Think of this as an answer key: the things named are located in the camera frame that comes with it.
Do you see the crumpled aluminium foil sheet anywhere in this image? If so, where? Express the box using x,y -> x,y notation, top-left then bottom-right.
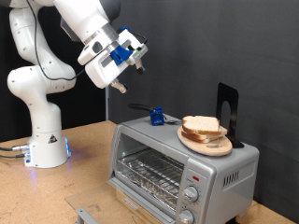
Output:
120,169 -> 178,209

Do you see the black camera cable blue plug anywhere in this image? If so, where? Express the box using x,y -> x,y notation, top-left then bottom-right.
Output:
117,26 -> 149,45

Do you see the round wooden board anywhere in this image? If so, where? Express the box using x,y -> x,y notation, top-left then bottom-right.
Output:
177,124 -> 234,158

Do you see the vertical metal pole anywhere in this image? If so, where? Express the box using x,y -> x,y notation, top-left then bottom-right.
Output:
105,87 -> 110,121

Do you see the metal spatula with blue block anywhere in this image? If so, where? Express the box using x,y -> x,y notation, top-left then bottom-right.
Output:
128,103 -> 183,126

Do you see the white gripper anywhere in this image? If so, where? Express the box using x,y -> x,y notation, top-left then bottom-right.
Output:
78,28 -> 149,94

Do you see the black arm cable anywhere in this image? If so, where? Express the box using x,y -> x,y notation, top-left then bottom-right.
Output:
26,0 -> 86,82

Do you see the black base cable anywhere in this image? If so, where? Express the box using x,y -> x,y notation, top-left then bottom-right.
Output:
0,152 -> 27,160

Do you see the silver oven knob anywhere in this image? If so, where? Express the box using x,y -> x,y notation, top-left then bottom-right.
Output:
177,208 -> 195,224
181,185 -> 200,203

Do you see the glass oven door with handle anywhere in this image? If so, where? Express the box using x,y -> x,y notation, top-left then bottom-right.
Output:
64,177 -> 177,224

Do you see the black cable silver connector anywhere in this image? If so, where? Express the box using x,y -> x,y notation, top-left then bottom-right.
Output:
0,143 -> 31,152

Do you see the silver toaster oven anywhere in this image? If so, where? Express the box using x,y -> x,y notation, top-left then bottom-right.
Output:
107,115 -> 260,224

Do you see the white wrist camera blue mount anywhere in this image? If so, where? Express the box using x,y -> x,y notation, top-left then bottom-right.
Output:
109,43 -> 149,67

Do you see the black metal bookend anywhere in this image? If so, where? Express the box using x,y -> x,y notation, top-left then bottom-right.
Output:
215,82 -> 245,149

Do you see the metal oven rack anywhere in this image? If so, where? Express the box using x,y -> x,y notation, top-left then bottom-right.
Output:
116,148 -> 185,206

